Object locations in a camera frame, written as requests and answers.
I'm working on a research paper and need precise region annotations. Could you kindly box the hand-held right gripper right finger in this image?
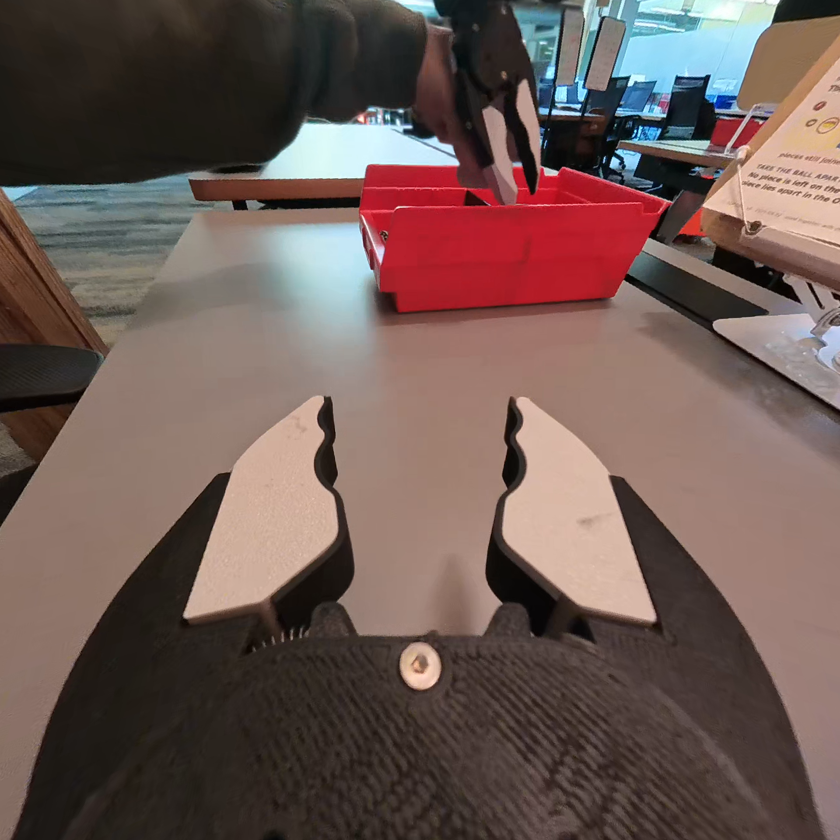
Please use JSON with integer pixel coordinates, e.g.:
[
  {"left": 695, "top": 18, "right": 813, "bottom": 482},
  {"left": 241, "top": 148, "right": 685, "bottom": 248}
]
[{"left": 486, "top": 395, "right": 658, "bottom": 639}]

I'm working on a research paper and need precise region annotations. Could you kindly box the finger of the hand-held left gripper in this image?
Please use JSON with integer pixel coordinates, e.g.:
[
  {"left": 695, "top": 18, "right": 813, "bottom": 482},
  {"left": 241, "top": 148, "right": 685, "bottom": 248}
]
[
  {"left": 481, "top": 104, "right": 526, "bottom": 206},
  {"left": 512, "top": 77, "right": 544, "bottom": 196}
]

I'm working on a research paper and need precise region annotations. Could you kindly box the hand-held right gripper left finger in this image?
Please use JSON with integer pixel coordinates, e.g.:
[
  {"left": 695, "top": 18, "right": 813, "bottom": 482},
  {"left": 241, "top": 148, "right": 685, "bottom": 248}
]
[{"left": 182, "top": 395, "right": 356, "bottom": 634}]

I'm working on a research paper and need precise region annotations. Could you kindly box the red plastic bin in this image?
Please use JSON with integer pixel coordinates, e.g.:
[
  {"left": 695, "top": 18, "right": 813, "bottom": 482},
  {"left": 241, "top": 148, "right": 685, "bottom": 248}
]
[{"left": 358, "top": 164, "right": 672, "bottom": 313}]

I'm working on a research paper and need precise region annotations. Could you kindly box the person's left forearm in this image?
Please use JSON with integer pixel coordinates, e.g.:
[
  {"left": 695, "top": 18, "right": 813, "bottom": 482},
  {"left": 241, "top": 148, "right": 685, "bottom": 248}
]
[{"left": 0, "top": 0, "right": 431, "bottom": 186}]

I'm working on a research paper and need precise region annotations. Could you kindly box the person's left hand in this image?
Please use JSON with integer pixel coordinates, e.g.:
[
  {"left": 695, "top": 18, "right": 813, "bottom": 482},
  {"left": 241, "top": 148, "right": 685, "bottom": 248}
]
[{"left": 410, "top": 23, "right": 463, "bottom": 161}]

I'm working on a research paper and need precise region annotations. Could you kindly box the black office chair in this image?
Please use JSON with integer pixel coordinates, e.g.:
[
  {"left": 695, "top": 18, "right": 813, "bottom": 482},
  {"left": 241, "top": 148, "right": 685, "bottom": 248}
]
[
  {"left": 659, "top": 74, "right": 714, "bottom": 142},
  {"left": 545, "top": 75, "right": 632, "bottom": 186},
  {"left": 0, "top": 344, "right": 105, "bottom": 413}
]

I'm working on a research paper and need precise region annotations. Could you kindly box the white standing board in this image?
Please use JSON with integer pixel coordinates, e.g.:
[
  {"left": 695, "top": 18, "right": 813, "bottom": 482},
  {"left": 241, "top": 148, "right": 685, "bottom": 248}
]
[
  {"left": 584, "top": 16, "right": 627, "bottom": 93},
  {"left": 556, "top": 8, "right": 585, "bottom": 86}
]

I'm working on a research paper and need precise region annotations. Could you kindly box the wooden background desk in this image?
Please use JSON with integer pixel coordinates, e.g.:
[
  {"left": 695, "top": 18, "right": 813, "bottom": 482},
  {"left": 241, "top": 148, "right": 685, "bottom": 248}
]
[{"left": 617, "top": 138, "right": 739, "bottom": 173}]

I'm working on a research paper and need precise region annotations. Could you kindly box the wood-edged grey table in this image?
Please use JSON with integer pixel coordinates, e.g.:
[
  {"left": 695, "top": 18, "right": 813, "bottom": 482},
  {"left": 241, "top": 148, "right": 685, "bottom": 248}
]
[{"left": 189, "top": 123, "right": 460, "bottom": 211}]

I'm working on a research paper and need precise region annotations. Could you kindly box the small red bin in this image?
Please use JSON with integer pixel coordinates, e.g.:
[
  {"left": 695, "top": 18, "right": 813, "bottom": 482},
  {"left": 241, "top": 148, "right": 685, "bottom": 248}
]
[{"left": 712, "top": 115, "right": 765, "bottom": 148}]

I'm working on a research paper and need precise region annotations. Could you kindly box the clear acrylic stand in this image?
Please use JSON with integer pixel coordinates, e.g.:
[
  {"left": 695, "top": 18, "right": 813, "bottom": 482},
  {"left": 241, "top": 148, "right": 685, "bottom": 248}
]
[{"left": 725, "top": 101, "right": 770, "bottom": 156}]

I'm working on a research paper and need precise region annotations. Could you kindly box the instruction sheet clipboard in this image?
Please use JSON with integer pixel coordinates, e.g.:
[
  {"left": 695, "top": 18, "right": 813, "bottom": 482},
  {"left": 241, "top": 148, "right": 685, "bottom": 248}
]
[{"left": 701, "top": 62, "right": 840, "bottom": 290}]

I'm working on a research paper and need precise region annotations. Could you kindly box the tan rounded board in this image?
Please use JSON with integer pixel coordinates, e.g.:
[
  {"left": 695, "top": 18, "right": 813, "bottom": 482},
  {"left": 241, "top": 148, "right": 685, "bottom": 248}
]
[{"left": 738, "top": 16, "right": 840, "bottom": 112}]

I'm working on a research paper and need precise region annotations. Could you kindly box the metal clipboard stand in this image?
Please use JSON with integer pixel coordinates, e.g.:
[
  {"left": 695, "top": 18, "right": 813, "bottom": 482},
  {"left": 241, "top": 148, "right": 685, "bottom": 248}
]
[{"left": 713, "top": 276, "right": 840, "bottom": 411}]

